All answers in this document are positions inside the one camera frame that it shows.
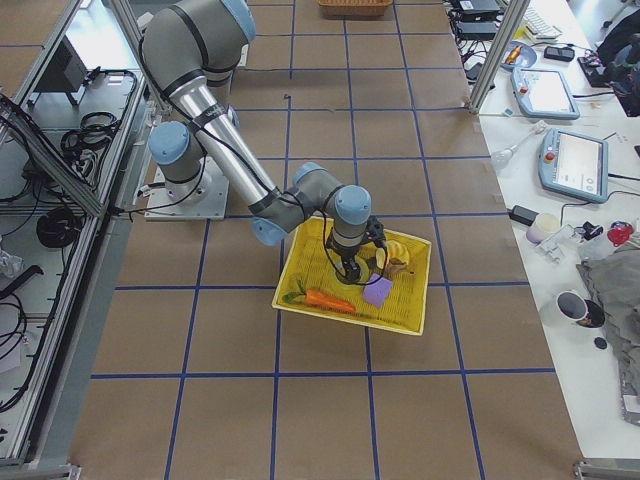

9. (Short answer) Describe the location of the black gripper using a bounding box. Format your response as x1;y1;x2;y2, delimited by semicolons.
334;255;370;286

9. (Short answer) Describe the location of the yellow wicker basket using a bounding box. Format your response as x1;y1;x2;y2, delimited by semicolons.
272;217;431;336

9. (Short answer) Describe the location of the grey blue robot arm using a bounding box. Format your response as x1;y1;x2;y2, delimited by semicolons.
138;1;382;285

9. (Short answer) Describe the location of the purple foam cube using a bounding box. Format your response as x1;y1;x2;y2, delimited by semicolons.
362;273;393;308

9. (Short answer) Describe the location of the brown toy piece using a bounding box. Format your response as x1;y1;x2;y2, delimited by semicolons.
366;257;414;279

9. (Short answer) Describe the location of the yellow toy banana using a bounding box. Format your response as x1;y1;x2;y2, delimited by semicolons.
375;240;410;269

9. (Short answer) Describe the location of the orange toy carrot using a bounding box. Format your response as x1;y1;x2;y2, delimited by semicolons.
282;282;356;314

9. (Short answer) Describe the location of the black power adapter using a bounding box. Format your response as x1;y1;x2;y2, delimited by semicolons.
508;205;539;227

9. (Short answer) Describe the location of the light bulb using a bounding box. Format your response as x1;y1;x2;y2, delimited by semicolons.
490;120;548;171

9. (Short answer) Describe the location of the lavender white cup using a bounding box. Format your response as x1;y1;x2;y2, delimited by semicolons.
525;213;560;244

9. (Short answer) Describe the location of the white mug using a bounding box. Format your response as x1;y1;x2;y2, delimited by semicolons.
539;290;589;327

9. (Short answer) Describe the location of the lower teach pendant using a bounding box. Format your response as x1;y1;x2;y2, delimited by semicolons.
538;128;609;204

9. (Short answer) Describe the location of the teach pendant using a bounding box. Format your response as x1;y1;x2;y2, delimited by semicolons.
511;67;580;120
538;128;609;204

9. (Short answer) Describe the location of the upper teach pendant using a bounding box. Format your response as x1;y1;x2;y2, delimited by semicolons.
511;67;580;120

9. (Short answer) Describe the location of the brown wicker basket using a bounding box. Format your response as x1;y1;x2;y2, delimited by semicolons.
316;0;394;19

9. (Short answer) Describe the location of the grey cloth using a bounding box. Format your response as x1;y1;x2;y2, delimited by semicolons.
577;247;639;425

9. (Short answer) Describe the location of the red round object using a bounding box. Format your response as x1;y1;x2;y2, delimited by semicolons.
606;221;634;248

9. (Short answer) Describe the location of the blue plate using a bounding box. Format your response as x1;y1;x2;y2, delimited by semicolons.
500;41;537;70

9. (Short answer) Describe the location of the brass cylinder tool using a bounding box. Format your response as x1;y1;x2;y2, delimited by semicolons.
504;45;522;65

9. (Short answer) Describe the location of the black electronics box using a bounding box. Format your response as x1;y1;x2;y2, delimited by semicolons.
29;36;88;106

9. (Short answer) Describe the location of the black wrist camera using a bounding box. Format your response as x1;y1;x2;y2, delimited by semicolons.
363;215;386;249

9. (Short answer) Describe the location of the black coiled cable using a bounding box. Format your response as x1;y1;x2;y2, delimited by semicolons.
36;205;83;250

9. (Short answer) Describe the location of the aluminium frame post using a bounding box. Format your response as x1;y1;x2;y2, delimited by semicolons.
467;0;530;114

